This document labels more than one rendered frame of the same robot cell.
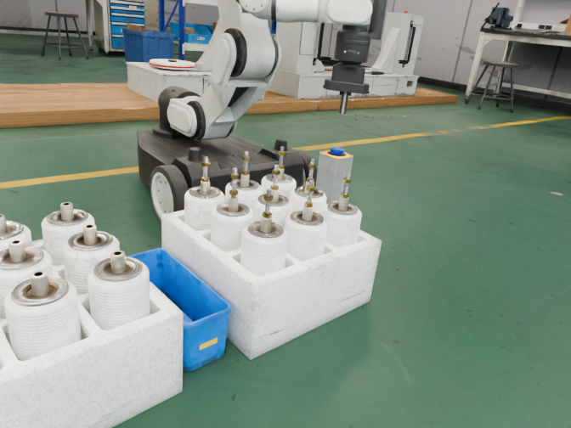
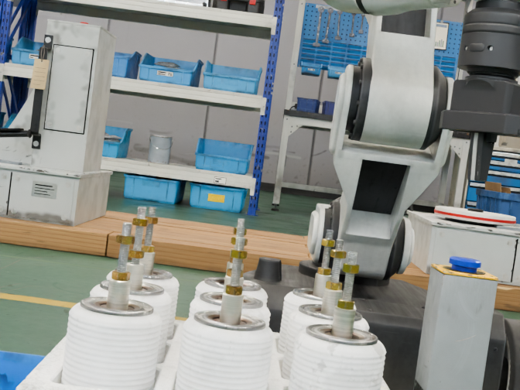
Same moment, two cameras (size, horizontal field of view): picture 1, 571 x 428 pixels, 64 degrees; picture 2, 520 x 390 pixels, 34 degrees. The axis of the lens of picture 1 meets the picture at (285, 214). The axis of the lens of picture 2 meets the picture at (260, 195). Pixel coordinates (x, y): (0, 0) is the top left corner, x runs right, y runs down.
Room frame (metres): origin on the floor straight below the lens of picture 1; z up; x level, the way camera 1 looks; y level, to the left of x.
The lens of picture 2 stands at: (0.29, -0.64, 0.43)
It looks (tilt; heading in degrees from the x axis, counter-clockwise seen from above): 3 degrees down; 42
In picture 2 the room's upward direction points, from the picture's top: 7 degrees clockwise
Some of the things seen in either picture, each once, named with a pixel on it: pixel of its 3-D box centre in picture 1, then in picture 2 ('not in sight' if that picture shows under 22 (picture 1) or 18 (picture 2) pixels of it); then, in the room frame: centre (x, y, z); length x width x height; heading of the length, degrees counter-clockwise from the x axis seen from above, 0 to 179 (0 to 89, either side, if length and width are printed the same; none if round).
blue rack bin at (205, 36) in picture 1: (191, 33); not in sight; (6.18, 1.43, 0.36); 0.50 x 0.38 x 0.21; 42
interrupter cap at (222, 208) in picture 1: (233, 209); (131, 288); (0.94, 0.12, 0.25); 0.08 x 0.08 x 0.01
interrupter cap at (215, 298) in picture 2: (273, 200); (231, 301); (1.02, 0.03, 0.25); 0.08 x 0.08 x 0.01
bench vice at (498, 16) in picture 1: (499, 17); not in sight; (5.17, -1.97, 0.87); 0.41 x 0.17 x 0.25; 131
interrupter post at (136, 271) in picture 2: (233, 204); (133, 277); (0.94, 0.12, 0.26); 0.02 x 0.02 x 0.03
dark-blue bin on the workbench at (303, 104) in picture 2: not in sight; (308, 106); (5.34, 3.49, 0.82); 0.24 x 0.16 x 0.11; 32
